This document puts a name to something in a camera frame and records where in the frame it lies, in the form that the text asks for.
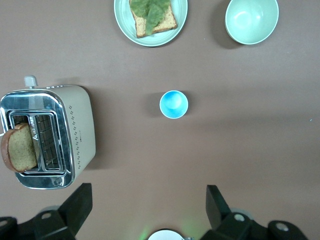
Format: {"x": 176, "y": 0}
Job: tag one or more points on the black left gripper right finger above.
{"x": 217, "y": 210}

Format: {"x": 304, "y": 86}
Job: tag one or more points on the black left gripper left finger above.
{"x": 75, "y": 207}

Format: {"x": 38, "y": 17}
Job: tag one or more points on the blue cup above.
{"x": 173, "y": 105}

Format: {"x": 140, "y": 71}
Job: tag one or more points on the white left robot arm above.
{"x": 163, "y": 236}

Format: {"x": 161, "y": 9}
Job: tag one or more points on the beige and chrome toaster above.
{"x": 80, "y": 130}

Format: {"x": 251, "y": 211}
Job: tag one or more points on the brown bread slice with crust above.
{"x": 21, "y": 150}

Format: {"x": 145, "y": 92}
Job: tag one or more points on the pale green plate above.
{"x": 155, "y": 40}

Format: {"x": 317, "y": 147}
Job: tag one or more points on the pale green bowl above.
{"x": 250, "y": 22}

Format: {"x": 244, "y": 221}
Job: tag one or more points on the square toast slice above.
{"x": 140, "y": 26}

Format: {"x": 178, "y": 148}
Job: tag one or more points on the green lettuce leaf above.
{"x": 152, "y": 17}

